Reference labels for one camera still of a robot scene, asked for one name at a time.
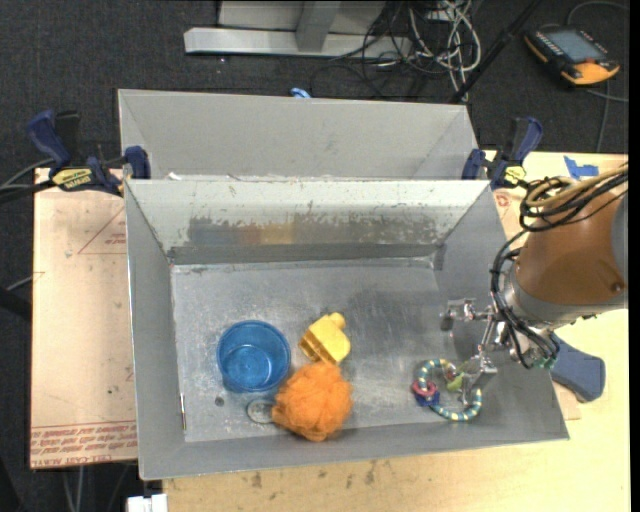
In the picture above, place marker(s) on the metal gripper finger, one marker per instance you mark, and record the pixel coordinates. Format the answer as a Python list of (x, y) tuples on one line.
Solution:
[(460, 310), (472, 372)]

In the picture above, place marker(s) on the yellow toy block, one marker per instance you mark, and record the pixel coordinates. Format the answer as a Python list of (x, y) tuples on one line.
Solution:
[(327, 340)]

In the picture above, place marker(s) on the grey metal bin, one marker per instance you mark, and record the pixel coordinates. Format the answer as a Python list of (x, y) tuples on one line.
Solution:
[(300, 300)]

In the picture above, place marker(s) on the orange mesh sponge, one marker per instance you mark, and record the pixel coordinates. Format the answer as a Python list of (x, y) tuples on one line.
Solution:
[(312, 400)]

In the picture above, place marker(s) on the blue plastic cup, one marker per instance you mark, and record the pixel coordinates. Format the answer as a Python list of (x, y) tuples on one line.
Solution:
[(252, 357)]

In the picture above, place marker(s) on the brown cardboard board, red print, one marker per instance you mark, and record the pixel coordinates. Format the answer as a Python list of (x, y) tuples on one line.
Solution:
[(80, 325)]

